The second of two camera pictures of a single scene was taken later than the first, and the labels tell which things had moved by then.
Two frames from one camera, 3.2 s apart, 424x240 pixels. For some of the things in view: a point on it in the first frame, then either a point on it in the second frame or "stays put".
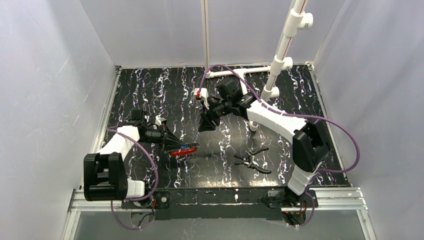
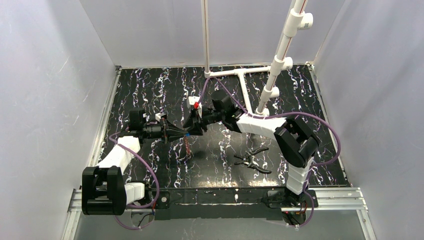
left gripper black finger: (170, 142) → (174, 132)
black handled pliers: (246, 157) stays put
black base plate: (221, 204) stays put
